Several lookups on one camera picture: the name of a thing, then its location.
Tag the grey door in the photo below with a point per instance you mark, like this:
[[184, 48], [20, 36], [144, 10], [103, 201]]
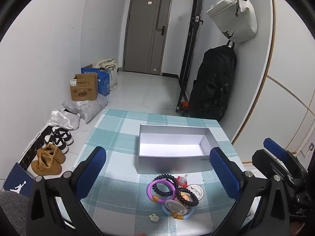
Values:
[[145, 29]]

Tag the white hanging shoulder bag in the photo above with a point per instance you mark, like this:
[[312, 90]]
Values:
[[233, 19]]

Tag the small green white earring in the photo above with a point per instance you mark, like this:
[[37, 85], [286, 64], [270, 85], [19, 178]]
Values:
[[154, 217]]

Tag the round white badge pin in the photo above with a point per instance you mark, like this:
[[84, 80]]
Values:
[[195, 191]]

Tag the silver cardboard box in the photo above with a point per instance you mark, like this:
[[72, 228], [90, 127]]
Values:
[[172, 150]]

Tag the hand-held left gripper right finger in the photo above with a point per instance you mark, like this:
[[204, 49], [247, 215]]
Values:
[[226, 174]]

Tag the black white sneaker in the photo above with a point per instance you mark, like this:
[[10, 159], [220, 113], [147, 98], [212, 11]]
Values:
[[57, 145], [64, 135]]

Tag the grey plastic parcel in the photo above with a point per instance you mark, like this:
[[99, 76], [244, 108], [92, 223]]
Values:
[[71, 104], [92, 109]]

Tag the teal checked tablecloth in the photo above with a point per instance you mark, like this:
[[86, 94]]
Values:
[[118, 137]]

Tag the grey fabric seat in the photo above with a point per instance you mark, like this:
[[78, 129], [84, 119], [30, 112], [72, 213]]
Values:
[[12, 213]]

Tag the silver plastic parcel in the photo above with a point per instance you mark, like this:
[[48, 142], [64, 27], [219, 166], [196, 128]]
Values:
[[64, 119]]

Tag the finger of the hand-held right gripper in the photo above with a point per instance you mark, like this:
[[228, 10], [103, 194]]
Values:
[[273, 145], [260, 159]]

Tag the blue paper shopping bag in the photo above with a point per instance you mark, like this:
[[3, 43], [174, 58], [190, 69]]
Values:
[[17, 179]]

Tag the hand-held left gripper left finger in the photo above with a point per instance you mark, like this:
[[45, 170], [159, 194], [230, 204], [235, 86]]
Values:
[[91, 173]]

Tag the black backpack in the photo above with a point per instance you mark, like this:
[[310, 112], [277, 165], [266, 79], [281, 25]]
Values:
[[211, 86]]

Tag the small orange item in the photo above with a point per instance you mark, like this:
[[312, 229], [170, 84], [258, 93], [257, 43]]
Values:
[[184, 105]]

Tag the blue printed carton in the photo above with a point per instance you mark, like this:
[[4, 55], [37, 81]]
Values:
[[87, 70]]

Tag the black metal rack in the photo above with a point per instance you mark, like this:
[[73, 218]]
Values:
[[189, 49]]

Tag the white tote bag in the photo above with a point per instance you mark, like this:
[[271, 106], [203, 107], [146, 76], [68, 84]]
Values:
[[109, 65]]

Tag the brown suede boot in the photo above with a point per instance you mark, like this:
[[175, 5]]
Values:
[[45, 167], [55, 152]]

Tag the blue cardboard box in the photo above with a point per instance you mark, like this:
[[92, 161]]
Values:
[[104, 84]]

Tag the brown cardboard box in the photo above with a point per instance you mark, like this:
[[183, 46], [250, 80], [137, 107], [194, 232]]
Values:
[[83, 88]]

